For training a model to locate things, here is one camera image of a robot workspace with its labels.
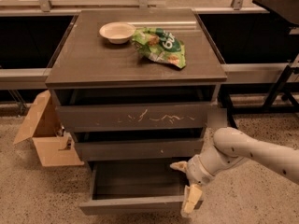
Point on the metal window railing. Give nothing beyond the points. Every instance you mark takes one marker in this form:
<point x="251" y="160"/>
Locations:
<point x="34" y="78"/>

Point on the grey top drawer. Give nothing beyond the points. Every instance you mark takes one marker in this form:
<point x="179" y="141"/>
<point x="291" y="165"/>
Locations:
<point x="136" y="108"/>

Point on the grey drawer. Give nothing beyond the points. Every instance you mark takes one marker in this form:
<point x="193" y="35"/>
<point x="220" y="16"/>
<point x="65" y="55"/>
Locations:
<point x="136" y="108"/>
<point x="134" y="186"/>
<point x="139" y="144"/>

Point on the white bowl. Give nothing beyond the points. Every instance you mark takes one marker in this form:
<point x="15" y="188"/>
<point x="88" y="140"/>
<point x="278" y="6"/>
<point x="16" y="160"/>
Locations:
<point x="117" y="32"/>

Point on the grey bottom drawer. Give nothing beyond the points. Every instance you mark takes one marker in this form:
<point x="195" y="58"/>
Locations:
<point x="134" y="186"/>

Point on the grey drawer cabinet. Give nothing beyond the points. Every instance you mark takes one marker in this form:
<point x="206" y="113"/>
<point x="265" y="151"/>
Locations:
<point x="88" y="61"/>

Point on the green chip bag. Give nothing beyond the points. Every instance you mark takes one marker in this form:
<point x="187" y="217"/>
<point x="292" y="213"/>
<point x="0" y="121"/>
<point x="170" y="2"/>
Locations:
<point x="159" y="46"/>

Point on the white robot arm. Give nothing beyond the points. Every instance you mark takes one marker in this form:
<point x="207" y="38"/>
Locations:
<point x="231" y="148"/>

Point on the grey middle drawer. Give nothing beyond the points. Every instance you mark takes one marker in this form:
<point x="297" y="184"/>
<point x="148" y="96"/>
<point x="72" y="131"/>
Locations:
<point x="139" y="144"/>

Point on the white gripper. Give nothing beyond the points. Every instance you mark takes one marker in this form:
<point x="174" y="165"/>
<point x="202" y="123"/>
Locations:
<point x="195" y="169"/>

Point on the open cardboard box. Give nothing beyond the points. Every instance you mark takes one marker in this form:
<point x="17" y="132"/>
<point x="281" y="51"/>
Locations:
<point x="54" y="146"/>

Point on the black side table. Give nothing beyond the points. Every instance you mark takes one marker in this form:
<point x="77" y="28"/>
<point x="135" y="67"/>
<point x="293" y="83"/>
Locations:
<point x="277" y="6"/>

